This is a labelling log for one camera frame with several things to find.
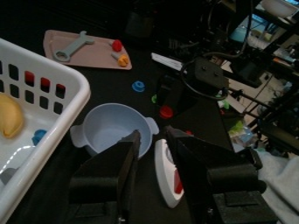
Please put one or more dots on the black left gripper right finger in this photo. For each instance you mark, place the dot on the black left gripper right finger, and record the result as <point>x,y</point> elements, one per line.
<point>218,175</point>

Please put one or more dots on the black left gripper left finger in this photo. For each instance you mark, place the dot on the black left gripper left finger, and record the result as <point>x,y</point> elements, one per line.
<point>101,180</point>

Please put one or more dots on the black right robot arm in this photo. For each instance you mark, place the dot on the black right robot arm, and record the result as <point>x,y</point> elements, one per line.
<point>209,74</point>

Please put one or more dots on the green toy nut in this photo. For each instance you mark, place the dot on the green toy nut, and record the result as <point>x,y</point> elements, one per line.
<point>154,99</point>

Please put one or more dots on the red toy nut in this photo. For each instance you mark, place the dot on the red toy nut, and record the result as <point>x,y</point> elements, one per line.
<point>166,112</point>

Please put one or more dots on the blue toy nut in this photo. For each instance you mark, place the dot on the blue toy nut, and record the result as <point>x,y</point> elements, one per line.
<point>138,86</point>

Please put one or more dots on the light blue toy bowl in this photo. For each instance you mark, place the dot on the light blue toy bowl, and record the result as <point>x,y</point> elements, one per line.
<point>109,128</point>

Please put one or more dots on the white bowl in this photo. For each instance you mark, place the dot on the white bowl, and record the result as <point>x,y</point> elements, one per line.
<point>278,7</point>

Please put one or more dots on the white label strip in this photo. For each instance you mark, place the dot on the white label strip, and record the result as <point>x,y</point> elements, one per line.
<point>167,61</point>

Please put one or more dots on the white and red toy iron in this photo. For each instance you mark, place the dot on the white and red toy iron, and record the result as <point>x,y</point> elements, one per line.
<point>166,172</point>

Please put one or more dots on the white cloth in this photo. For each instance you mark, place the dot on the white cloth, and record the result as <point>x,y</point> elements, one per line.
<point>282,180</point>

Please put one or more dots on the orange toy bolt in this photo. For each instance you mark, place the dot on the orange toy bolt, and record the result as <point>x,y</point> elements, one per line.
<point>122,59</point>

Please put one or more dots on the red toy bolt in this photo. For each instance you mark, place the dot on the red toy bolt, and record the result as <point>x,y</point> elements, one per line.
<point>117,45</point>

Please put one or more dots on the blue toy piece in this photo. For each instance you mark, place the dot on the blue toy piece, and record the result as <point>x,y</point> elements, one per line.
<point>39,136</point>

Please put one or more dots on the pink plastic tray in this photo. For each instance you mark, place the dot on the pink plastic tray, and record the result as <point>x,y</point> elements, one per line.
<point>95,57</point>

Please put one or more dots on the white plastic basket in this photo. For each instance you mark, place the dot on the white plastic basket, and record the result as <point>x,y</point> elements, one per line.
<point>58,96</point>

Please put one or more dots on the grey toy wrench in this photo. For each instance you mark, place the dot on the grey toy wrench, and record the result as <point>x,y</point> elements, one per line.
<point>73,46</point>

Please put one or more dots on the yellow toy food piece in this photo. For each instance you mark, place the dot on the yellow toy food piece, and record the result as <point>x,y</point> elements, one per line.
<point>10,116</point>

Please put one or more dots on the red toy block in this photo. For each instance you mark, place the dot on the red toy block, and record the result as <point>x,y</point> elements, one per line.
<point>45,83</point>

